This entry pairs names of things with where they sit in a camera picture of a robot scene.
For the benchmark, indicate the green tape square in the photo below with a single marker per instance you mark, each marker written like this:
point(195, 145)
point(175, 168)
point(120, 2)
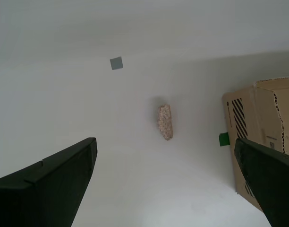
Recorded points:
point(223, 140)

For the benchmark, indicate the open brown cardboard box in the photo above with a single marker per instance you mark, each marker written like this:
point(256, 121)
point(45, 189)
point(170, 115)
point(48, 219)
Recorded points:
point(257, 113)

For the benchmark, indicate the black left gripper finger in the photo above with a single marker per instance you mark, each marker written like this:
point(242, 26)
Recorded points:
point(276, 184)
point(40, 194)

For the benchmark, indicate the pinkish granite rock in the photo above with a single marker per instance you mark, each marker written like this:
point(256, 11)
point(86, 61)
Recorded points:
point(165, 123)

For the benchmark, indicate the grey tape square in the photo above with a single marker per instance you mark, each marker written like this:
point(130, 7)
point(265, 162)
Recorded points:
point(116, 63)

